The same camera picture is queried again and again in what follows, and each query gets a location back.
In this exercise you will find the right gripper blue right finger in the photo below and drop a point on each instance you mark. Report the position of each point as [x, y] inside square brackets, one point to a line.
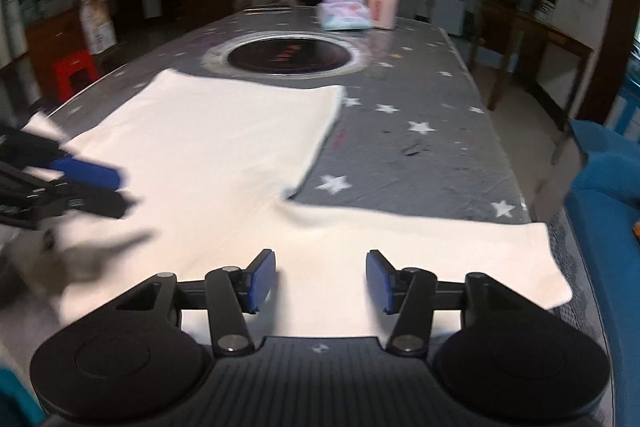
[410, 295]

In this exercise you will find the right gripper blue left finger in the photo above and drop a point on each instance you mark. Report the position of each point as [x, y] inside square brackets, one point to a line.
[230, 293]

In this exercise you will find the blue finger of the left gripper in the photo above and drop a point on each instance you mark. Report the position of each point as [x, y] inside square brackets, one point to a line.
[88, 172]
[98, 201]

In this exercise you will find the cream white garment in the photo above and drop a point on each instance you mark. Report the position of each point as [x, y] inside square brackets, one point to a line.
[212, 166]

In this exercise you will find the red plastic stool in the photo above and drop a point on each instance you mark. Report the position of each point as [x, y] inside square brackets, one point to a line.
[66, 66]

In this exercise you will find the printed paper bag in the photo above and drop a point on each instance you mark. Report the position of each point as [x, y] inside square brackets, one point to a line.
[97, 26]

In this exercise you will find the blue sofa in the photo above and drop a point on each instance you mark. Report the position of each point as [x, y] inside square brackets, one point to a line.
[602, 207]

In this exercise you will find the round induction cooktop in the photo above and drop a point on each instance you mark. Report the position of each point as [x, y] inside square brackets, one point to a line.
[295, 55]

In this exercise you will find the dark phone on table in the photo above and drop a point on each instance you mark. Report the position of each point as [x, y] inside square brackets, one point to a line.
[268, 9]

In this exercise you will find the dark wooden side table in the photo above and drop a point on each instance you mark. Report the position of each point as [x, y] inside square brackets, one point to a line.
[527, 41]

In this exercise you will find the wet wipes pack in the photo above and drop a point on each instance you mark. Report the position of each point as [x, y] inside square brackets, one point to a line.
[342, 15]

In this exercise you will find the pink thermos bottle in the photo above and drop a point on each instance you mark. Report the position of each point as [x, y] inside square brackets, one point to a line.
[383, 13]

